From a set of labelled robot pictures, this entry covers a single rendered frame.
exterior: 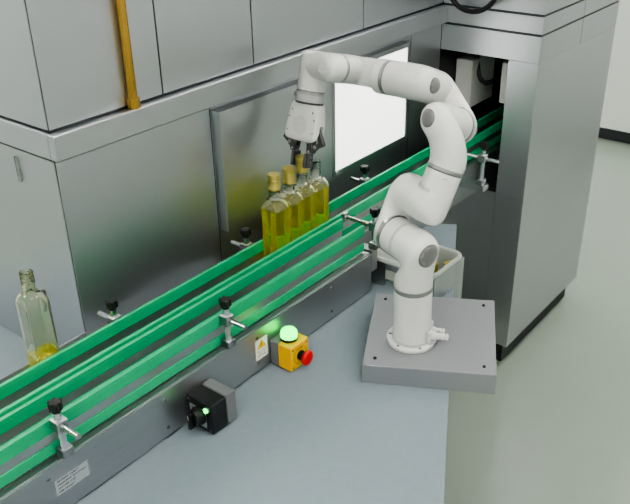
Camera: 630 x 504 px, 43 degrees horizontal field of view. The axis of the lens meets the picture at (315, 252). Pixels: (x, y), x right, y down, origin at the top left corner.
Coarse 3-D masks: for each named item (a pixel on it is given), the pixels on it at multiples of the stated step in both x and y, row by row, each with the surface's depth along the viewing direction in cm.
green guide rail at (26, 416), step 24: (312, 240) 219; (336, 240) 229; (264, 264) 205; (288, 264) 214; (240, 288) 200; (192, 312) 188; (216, 312) 196; (144, 336) 178; (168, 336) 184; (120, 360) 174; (72, 384) 165; (96, 384) 171; (24, 408) 157; (0, 432) 154
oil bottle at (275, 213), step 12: (264, 204) 210; (276, 204) 209; (264, 216) 212; (276, 216) 209; (288, 216) 213; (264, 228) 214; (276, 228) 211; (288, 228) 215; (264, 240) 216; (276, 240) 213; (288, 240) 216; (264, 252) 217
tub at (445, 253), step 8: (440, 248) 239; (448, 248) 238; (384, 256) 240; (440, 256) 239; (448, 256) 238; (456, 256) 236; (392, 264) 231; (440, 264) 240; (448, 264) 229; (440, 272) 225
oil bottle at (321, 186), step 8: (312, 184) 221; (320, 184) 221; (328, 184) 224; (320, 192) 222; (328, 192) 225; (320, 200) 223; (328, 200) 226; (320, 208) 224; (328, 208) 227; (320, 216) 225; (328, 216) 228; (320, 224) 226
